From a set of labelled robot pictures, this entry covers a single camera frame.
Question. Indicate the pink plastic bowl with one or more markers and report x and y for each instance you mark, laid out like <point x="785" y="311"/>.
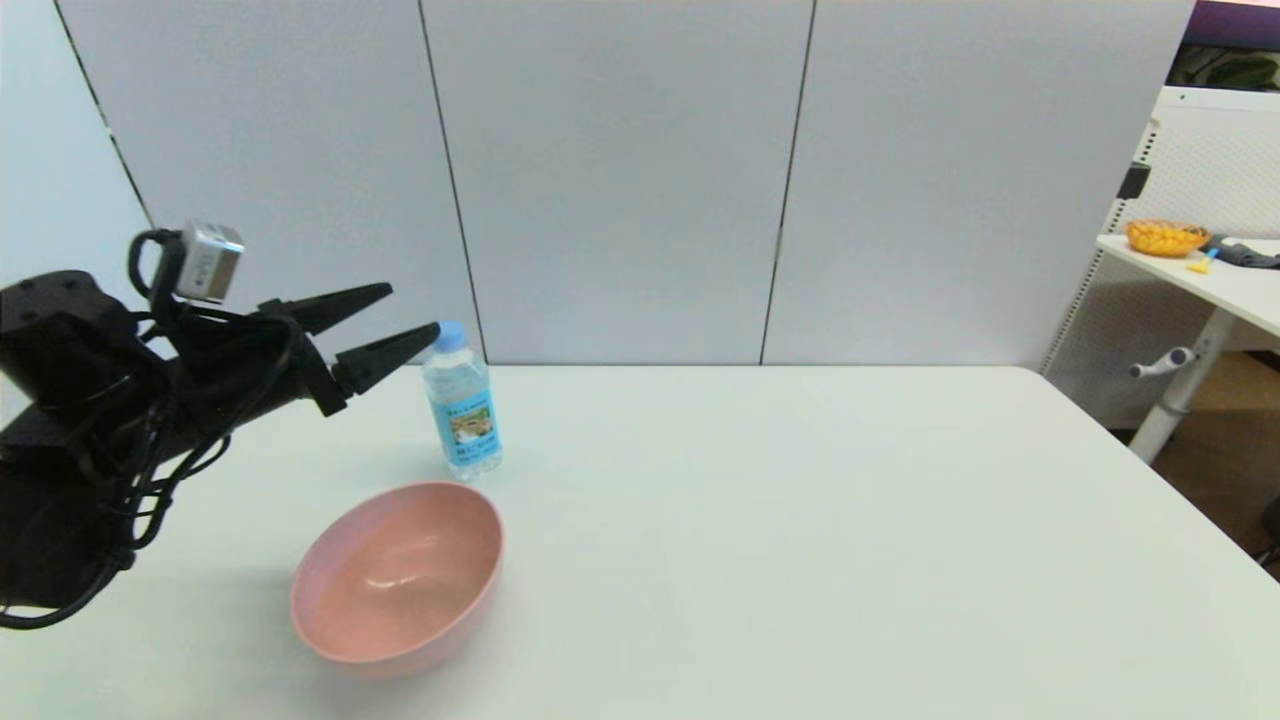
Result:
<point x="400" y="580"/>

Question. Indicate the clear soda water bottle blue label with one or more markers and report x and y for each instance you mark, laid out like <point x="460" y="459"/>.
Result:
<point x="462" y="410"/>

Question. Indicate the orange bowl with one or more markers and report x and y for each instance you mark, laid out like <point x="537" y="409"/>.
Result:
<point x="1165" y="238"/>

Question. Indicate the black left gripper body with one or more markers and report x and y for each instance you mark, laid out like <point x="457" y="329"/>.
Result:
<point x="240" y="370"/>

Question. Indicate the white pegboard panel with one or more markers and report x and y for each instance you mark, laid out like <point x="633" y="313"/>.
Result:
<point x="1215" y="160"/>

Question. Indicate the small yellow item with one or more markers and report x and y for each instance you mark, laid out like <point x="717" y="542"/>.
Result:
<point x="1199" y="264"/>

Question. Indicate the green plant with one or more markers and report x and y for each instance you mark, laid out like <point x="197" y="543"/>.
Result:
<point x="1240" y="70"/>

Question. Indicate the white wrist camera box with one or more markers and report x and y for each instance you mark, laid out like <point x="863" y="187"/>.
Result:
<point x="210" y="262"/>

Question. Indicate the black clip on pegboard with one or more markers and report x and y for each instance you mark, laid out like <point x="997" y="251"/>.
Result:
<point x="1133" y="181"/>

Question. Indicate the white side desk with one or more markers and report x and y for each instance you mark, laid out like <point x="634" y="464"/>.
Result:
<point x="1245" y="290"/>

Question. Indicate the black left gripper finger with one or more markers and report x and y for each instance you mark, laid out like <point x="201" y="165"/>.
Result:
<point x="385" y="358"/>
<point x="330" y="303"/>

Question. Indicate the dark grey cloth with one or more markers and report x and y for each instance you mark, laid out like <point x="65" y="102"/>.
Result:
<point x="1247" y="253"/>

